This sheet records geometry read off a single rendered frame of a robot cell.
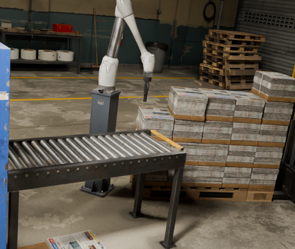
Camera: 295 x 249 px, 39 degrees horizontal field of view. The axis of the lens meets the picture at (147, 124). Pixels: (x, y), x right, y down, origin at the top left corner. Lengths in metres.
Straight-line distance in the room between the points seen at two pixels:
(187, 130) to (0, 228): 2.07
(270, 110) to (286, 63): 7.53
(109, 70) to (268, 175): 1.93
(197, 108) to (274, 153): 0.97
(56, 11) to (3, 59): 8.12
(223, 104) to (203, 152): 0.50
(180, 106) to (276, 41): 8.33
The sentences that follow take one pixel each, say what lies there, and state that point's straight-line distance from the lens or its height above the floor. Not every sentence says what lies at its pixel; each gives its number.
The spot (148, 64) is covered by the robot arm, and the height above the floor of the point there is 1.28.
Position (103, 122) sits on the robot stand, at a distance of 3.81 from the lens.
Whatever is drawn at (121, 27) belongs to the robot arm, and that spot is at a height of 1.57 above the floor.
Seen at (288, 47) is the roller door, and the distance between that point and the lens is 11.64.
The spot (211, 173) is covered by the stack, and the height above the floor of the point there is 0.30.
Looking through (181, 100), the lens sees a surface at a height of 1.02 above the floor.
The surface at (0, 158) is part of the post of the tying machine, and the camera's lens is 2.26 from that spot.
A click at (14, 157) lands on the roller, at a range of 2.76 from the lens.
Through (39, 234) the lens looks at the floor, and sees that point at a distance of 3.45.
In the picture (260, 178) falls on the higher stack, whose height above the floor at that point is 0.26.
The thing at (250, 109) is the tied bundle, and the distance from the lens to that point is 4.05.
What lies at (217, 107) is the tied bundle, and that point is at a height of 0.96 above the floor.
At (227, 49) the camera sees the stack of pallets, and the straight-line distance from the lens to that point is 10.15.
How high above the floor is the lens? 1.86
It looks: 17 degrees down
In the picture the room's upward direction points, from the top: 7 degrees clockwise
